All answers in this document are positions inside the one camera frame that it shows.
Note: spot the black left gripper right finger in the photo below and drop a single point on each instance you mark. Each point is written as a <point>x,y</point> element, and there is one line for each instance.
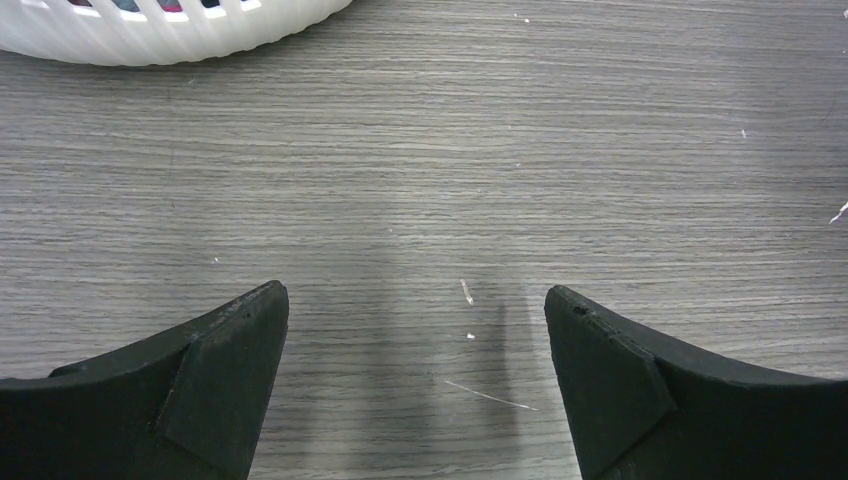
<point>642,404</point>

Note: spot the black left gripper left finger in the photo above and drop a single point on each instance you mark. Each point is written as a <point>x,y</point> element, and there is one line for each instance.
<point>186,403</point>

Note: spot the white slotted laundry basket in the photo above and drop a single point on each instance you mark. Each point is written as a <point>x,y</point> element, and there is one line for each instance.
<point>143,33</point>

